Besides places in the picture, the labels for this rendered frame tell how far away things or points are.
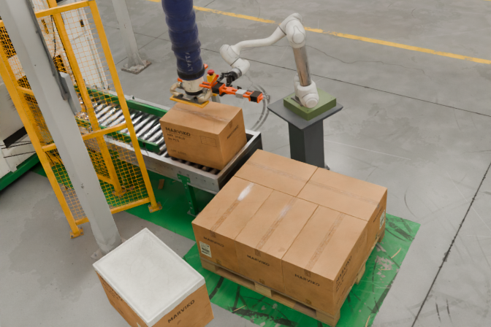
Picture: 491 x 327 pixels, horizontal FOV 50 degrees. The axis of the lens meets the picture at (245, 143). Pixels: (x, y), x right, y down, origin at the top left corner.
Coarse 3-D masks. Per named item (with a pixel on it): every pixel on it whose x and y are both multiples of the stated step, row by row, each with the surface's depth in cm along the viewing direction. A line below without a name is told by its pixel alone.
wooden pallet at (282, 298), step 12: (384, 228) 441; (204, 264) 437; (216, 264) 425; (228, 276) 429; (240, 276) 427; (360, 276) 411; (252, 288) 416; (264, 288) 406; (276, 300) 406; (288, 300) 404; (312, 312) 393; (324, 312) 379; (336, 312) 378
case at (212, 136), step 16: (176, 112) 458; (192, 112) 455; (208, 112) 453; (224, 112) 450; (240, 112) 452; (176, 128) 448; (192, 128) 438; (208, 128) 434; (224, 128) 433; (240, 128) 459; (176, 144) 461; (192, 144) 450; (208, 144) 440; (224, 144) 439; (240, 144) 465; (192, 160) 463; (208, 160) 453; (224, 160) 445
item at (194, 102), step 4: (172, 96) 440; (176, 96) 439; (180, 96) 436; (172, 100) 439; (176, 100) 436; (180, 100) 434; (184, 100) 433; (188, 100) 432; (192, 100) 432; (196, 100) 430; (208, 100) 430; (192, 104) 428; (196, 104) 427; (200, 104) 426; (204, 104) 426
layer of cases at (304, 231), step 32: (256, 160) 459; (288, 160) 454; (224, 192) 431; (256, 192) 427; (288, 192) 423; (320, 192) 418; (352, 192) 414; (384, 192) 410; (192, 224) 409; (224, 224) 403; (256, 224) 399; (288, 224) 395; (320, 224) 392; (352, 224) 388; (224, 256) 411; (256, 256) 385; (288, 256) 371; (320, 256) 368; (352, 256) 377; (288, 288) 388; (320, 288) 365
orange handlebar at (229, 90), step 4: (204, 64) 453; (180, 80) 437; (200, 84) 428; (208, 84) 427; (224, 88) 420; (228, 88) 416; (232, 88) 416; (224, 92) 417; (228, 92) 415; (232, 92) 413; (248, 92) 410; (244, 96) 408; (260, 100) 403
